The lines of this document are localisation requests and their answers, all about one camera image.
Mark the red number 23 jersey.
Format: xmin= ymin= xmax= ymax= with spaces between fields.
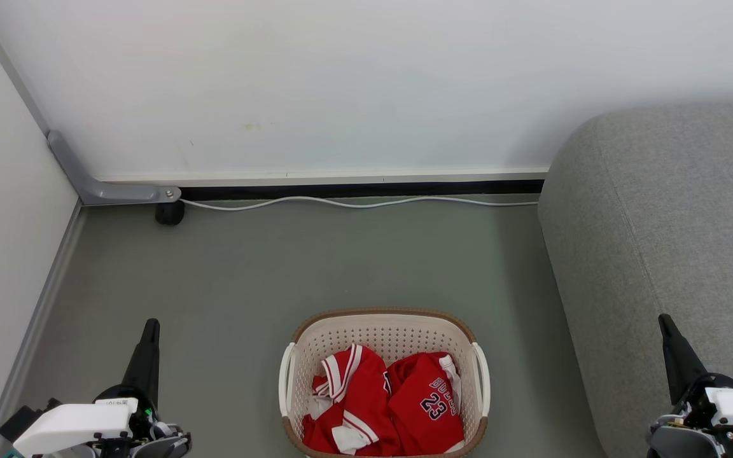
xmin=387 ymin=352 xmax=466 ymax=457

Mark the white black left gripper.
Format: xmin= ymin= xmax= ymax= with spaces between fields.
xmin=0 ymin=318 xmax=193 ymax=458

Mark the grey partition bottom rail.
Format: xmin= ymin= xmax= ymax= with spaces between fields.
xmin=95 ymin=167 xmax=550 ymax=188

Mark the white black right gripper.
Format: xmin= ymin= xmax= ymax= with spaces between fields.
xmin=646 ymin=314 xmax=733 ymax=458

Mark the grey metal partition foot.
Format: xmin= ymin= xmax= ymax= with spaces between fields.
xmin=47 ymin=130 xmax=182 ymax=206

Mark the white floor cable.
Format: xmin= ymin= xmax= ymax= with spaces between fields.
xmin=179 ymin=195 xmax=540 ymax=212

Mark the beige perforated laundry basket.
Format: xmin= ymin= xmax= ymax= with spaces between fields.
xmin=278 ymin=308 xmax=491 ymax=458

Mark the grey fabric sofa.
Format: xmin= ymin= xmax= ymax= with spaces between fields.
xmin=537 ymin=102 xmax=733 ymax=458

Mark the red garment with white stripes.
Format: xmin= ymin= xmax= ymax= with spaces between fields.
xmin=302 ymin=343 xmax=400 ymax=457

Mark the grey partition corner post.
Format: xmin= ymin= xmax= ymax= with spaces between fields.
xmin=0 ymin=0 xmax=52 ymax=136

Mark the grey side wall floor rail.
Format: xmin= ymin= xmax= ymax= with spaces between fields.
xmin=0 ymin=200 xmax=85 ymax=458

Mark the black caster wheel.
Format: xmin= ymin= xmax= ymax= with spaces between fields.
xmin=155 ymin=201 xmax=186 ymax=226

